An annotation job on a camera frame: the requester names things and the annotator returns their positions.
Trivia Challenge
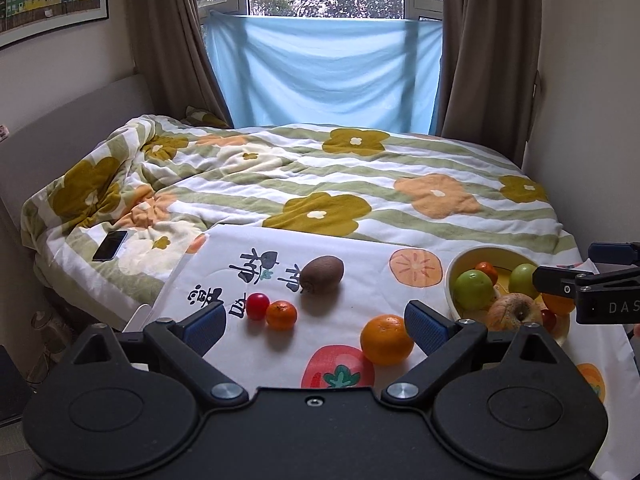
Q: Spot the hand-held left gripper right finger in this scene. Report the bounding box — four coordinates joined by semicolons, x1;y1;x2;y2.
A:
381;299;567;409

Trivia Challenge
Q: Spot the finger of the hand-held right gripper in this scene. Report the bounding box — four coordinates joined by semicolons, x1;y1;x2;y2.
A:
588;242;640;266
532;265;597;302

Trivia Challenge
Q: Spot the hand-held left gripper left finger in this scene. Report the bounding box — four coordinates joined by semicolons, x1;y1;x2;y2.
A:
69;302;250;409

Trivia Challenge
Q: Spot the large orange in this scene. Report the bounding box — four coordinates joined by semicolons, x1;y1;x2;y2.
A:
360;314;416;367
541;291;577;316

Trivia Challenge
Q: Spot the green apple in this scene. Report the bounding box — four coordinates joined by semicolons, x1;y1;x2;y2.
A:
508;262;541;297
452;269;496;311

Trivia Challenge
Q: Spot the large yellow wrinkled apple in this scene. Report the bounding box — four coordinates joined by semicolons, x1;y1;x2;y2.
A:
486;292;544;332

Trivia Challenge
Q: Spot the yellow duck print bowl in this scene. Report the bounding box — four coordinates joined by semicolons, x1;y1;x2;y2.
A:
445;245;572;349

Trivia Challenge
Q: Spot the small orange tomato edge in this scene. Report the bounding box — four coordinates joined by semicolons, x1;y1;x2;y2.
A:
474;261;500;285

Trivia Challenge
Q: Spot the white fruit print cloth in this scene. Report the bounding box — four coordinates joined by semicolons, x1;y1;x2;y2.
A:
150;224;640;478

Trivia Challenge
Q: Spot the small mandarin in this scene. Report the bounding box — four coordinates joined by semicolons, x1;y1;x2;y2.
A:
265;300;298;331

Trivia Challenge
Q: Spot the brown kiwi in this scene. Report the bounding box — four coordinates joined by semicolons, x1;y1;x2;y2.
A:
299;255;346;294

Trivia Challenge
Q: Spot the black smartphone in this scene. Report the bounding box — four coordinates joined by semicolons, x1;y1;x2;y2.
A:
92;230;129;262

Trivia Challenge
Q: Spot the floral striped blanket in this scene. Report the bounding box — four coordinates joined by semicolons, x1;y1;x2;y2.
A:
20;115;579;313

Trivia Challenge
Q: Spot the floral pillow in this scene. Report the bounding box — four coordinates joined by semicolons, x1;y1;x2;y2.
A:
182;105;232;129

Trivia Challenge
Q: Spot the grey bed headboard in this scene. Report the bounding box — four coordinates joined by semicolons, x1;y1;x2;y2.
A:
0;74;157;221

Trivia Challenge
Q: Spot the light blue hanging cloth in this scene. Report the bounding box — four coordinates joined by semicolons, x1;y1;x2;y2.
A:
205;10;444;136

